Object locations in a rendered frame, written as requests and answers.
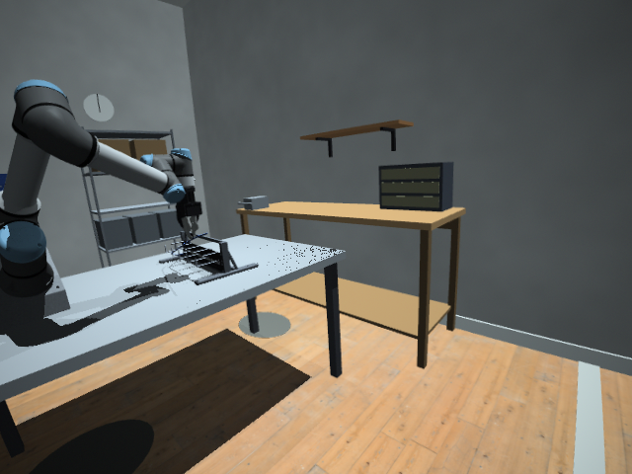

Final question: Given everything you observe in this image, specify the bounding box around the black network patch panel rack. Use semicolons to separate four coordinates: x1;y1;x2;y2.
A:
159;231;259;284

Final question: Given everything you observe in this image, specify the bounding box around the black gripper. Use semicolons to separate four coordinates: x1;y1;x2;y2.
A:
176;187;202;240

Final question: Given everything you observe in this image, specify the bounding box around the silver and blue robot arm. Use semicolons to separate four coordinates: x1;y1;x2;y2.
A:
0;80;195;297

